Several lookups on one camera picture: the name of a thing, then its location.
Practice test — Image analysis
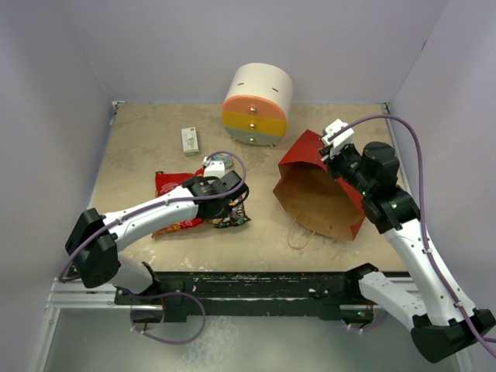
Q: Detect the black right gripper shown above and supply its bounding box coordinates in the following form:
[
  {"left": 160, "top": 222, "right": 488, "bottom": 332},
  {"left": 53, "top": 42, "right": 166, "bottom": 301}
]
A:
[{"left": 319, "top": 141, "right": 374, "bottom": 196}]

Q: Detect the dark brown candy packet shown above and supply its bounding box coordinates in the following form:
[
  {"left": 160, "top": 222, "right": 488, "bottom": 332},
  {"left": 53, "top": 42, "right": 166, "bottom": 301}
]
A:
[{"left": 211, "top": 203, "right": 251, "bottom": 229}]

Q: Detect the red candy snack bag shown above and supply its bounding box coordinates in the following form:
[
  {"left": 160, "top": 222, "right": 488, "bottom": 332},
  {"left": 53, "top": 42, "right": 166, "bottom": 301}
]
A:
[{"left": 151, "top": 169, "right": 204, "bottom": 239}]

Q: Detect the red brown paper bag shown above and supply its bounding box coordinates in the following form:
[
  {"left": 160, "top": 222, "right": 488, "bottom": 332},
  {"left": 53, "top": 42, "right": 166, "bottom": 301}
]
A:
[{"left": 273, "top": 129, "right": 365, "bottom": 241}]

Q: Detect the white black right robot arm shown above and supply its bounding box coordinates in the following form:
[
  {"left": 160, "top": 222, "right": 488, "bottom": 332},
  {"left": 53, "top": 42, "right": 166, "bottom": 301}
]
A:
[{"left": 319, "top": 142, "right": 495, "bottom": 363}]

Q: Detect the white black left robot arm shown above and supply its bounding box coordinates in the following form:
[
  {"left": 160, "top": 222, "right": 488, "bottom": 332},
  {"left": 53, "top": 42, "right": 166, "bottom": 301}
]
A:
[{"left": 66, "top": 170, "right": 249, "bottom": 304}]

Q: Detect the small white green box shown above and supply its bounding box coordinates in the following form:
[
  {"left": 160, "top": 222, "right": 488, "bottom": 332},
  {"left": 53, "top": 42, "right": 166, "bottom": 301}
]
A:
[{"left": 181, "top": 127, "right": 200, "bottom": 157}]

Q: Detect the round white mini drawer chest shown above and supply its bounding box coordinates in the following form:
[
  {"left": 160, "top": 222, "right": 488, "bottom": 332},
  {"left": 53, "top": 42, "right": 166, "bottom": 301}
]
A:
[{"left": 222, "top": 63, "right": 293, "bottom": 146}]

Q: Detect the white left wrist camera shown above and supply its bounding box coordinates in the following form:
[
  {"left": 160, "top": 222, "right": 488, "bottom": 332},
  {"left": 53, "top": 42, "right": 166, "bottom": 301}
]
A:
[{"left": 202, "top": 157, "right": 226, "bottom": 178}]

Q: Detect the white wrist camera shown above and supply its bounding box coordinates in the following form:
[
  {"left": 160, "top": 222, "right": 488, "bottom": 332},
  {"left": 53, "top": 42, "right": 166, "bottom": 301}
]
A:
[
  {"left": 202, "top": 157, "right": 226, "bottom": 178},
  {"left": 320, "top": 119, "right": 354, "bottom": 158}
]

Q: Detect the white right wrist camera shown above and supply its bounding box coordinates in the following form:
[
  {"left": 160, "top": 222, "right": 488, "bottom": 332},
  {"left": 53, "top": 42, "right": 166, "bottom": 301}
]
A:
[{"left": 320, "top": 119, "right": 354, "bottom": 158}]

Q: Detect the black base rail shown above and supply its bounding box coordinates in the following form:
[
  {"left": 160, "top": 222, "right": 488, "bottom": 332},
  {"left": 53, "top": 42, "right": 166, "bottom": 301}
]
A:
[{"left": 115, "top": 265, "right": 379, "bottom": 325}]

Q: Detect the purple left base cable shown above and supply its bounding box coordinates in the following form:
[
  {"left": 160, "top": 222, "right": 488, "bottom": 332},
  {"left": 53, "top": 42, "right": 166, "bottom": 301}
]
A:
[{"left": 129, "top": 290, "right": 207, "bottom": 344}]

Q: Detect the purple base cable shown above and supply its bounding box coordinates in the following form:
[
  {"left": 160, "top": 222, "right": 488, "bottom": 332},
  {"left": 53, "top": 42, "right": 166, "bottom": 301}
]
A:
[
  {"left": 346, "top": 312, "right": 388, "bottom": 334},
  {"left": 129, "top": 290, "right": 207, "bottom": 344}
]

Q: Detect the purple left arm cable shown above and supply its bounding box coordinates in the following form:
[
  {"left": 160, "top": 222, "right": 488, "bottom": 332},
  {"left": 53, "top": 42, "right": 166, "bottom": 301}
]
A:
[{"left": 57, "top": 150, "right": 248, "bottom": 282}]

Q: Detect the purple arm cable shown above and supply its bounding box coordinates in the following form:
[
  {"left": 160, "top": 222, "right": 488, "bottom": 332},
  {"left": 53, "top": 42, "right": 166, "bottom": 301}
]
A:
[
  {"left": 329, "top": 114, "right": 496, "bottom": 346},
  {"left": 57, "top": 150, "right": 248, "bottom": 282}
]

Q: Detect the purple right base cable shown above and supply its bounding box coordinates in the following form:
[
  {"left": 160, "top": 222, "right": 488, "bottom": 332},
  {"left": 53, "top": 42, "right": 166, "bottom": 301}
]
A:
[{"left": 346, "top": 312, "right": 388, "bottom": 334}]

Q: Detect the aluminium side rail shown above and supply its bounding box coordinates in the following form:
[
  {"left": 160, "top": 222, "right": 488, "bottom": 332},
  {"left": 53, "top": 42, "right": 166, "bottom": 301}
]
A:
[{"left": 46, "top": 281, "right": 115, "bottom": 309}]

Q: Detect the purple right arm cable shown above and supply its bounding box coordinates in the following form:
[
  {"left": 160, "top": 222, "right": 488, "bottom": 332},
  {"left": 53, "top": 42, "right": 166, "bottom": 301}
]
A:
[{"left": 329, "top": 114, "right": 496, "bottom": 346}]

